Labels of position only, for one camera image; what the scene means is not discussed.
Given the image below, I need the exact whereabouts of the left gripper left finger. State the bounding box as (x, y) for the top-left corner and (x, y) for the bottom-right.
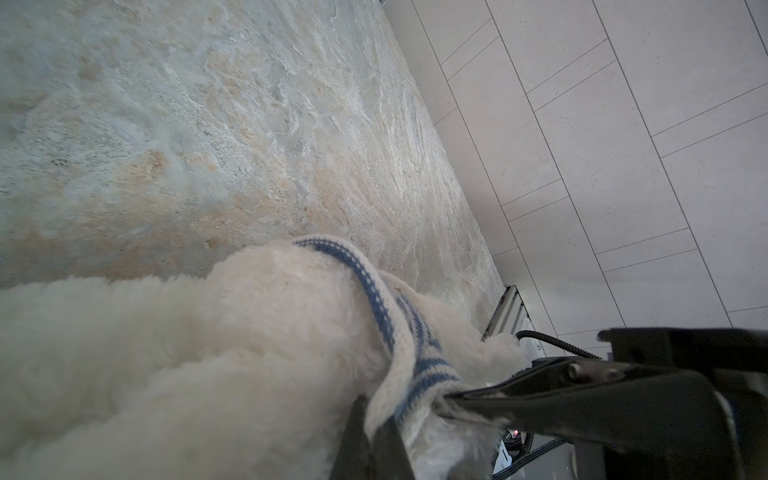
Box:
(329, 396), (370, 480)

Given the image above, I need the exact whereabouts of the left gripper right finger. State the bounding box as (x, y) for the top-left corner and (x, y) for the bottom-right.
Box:
(370, 417), (415, 480)

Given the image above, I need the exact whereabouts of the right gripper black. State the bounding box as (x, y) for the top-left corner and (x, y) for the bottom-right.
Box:
(443, 328), (767, 479)

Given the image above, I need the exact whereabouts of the blue white striped shirt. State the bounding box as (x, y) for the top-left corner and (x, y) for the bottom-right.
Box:
(293, 235), (463, 446)

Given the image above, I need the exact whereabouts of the white teddy bear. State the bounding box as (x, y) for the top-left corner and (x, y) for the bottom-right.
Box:
(1, 240), (529, 479)

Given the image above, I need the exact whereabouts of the aluminium front rail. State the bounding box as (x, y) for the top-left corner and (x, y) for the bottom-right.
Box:
(482, 286), (546, 360)

